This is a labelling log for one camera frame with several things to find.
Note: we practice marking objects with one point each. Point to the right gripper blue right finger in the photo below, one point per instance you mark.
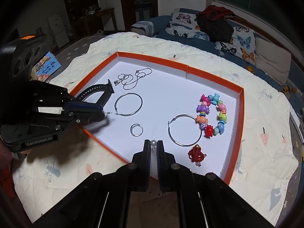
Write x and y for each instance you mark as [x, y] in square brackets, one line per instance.
[204, 200]

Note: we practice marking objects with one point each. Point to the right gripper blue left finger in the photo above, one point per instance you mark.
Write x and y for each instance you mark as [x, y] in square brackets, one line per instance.
[101, 200]

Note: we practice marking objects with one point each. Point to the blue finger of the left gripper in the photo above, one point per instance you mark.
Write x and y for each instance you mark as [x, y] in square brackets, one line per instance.
[82, 106]
[86, 117]

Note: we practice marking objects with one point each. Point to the black fitness wristband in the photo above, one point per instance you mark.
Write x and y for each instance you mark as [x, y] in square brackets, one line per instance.
[106, 91]

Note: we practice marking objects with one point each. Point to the red knotted charm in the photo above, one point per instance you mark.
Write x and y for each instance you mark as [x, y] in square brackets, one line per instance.
[196, 155]

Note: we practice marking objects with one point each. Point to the person's left hand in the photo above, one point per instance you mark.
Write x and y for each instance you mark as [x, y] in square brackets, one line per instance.
[10, 150]

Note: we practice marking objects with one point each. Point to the children's picture book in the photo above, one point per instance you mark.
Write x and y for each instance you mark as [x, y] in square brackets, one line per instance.
[45, 68]

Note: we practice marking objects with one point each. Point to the cream quilted blanket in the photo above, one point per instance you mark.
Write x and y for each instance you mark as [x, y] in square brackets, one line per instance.
[265, 163]

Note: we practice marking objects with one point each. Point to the orange shallow box tray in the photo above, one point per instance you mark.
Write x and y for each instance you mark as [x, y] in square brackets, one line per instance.
[171, 89]

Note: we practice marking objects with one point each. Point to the butterfly print pillow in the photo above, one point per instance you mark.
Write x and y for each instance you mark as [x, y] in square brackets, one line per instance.
[242, 44]
[184, 25]

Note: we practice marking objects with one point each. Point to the grey beige pillow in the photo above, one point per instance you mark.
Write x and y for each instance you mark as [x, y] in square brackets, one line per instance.
[273, 60]

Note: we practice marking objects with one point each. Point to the red and black clothes pile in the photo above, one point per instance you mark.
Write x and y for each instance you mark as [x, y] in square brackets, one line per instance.
[212, 21]

